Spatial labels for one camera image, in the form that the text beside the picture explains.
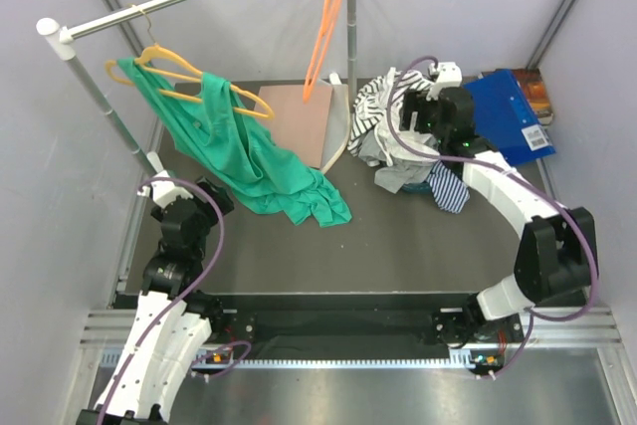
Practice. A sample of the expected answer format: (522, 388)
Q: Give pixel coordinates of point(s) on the striped black white shirt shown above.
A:
(370, 104)

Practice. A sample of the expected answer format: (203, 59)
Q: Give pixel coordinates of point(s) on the grey shirt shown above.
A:
(394, 165)

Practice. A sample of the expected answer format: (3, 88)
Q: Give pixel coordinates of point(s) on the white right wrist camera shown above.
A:
(443, 75)

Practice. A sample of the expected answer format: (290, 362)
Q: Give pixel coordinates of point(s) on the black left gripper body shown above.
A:
(224, 206)

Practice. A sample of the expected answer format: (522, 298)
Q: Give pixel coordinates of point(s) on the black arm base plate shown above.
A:
(426, 318)

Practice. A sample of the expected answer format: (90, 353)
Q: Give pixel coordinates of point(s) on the yellow clothes hanger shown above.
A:
(155, 52)

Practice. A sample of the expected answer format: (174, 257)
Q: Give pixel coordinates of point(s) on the green tank top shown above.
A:
(264, 177)

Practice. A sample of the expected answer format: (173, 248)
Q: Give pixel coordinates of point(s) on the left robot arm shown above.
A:
(172, 319)

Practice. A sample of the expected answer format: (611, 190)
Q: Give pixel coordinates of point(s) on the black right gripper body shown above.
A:
(425, 115)

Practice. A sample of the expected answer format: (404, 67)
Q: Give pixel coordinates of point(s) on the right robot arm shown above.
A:
(557, 250)

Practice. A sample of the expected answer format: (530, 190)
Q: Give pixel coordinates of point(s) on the blue folder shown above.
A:
(504, 116)

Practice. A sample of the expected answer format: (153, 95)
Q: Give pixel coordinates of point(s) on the silver clothes rack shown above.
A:
(220, 36)

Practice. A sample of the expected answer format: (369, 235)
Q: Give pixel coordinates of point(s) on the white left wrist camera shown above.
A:
(162, 190)

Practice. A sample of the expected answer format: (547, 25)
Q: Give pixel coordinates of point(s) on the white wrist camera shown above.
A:
(162, 190)
(443, 75)

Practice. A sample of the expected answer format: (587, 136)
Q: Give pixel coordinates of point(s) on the blue striped shirt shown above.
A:
(449, 192)

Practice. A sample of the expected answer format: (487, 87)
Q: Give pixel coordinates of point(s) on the orange clothes hanger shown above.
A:
(329, 16)

